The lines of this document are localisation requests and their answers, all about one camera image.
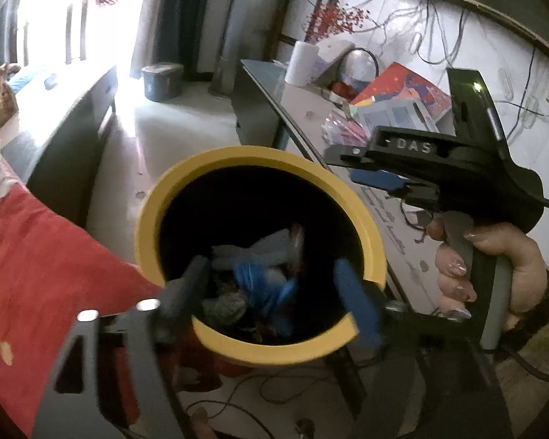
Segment yellow trash bin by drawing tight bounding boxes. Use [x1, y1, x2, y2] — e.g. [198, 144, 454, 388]
[135, 146, 388, 369]

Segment white printed paper sheet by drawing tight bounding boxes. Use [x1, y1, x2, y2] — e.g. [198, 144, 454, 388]
[354, 98, 440, 136]

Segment dark coffee table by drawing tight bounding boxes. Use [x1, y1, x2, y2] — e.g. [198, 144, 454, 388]
[4, 64, 120, 230]

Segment person's right hand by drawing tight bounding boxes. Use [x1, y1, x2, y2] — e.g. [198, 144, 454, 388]
[426, 218, 549, 331]

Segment black wall cables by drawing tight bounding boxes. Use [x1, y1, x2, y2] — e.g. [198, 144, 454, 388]
[370, 0, 549, 139]

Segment grey lidded storage box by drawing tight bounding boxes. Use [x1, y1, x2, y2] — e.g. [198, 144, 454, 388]
[141, 61, 184, 102]

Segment red printed blanket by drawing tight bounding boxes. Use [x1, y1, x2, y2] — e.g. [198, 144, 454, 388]
[0, 137, 175, 439]

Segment basket with black handle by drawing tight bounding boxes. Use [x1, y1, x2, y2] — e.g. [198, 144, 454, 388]
[334, 48, 378, 102]

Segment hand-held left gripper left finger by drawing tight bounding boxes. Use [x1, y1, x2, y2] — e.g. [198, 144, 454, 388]
[32, 256, 211, 439]

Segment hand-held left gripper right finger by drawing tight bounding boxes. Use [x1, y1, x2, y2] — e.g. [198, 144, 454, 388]
[333, 258, 513, 439]

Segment grey crumpled wrapper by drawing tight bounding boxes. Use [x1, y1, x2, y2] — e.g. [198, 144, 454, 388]
[201, 293, 249, 331]

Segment wooden wall shelf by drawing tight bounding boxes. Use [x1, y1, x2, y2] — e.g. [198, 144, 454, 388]
[368, 0, 549, 79]

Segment pink packets pile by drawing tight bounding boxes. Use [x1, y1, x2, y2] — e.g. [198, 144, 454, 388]
[322, 110, 372, 147]

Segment white paper towel roll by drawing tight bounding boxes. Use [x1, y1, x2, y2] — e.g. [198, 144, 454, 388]
[284, 40, 321, 88]

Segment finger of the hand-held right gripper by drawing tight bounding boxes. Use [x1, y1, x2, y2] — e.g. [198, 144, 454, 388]
[350, 169, 406, 194]
[324, 144, 372, 168]

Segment white tissue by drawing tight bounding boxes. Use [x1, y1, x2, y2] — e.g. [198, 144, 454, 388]
[210, 229, 299, 271]

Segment blue plastic wrapper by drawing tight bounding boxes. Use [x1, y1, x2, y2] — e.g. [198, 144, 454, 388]
[231, 260, 299, 331]

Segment dark curtain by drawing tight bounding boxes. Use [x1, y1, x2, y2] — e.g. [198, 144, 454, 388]
[137, 0, 225, 76]

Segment white box device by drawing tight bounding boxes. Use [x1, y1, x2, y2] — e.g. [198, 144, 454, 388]
[313, 39, 356, 86]

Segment grey standing air conditioner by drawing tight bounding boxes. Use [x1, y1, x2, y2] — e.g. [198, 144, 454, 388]
[210, 0, 299, 100]

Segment black floor cable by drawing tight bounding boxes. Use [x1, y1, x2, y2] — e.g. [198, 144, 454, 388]
[183, 369, 313, 439]

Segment red berry branch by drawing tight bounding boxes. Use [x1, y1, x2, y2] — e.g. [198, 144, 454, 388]
[304, 2, 372, 45]

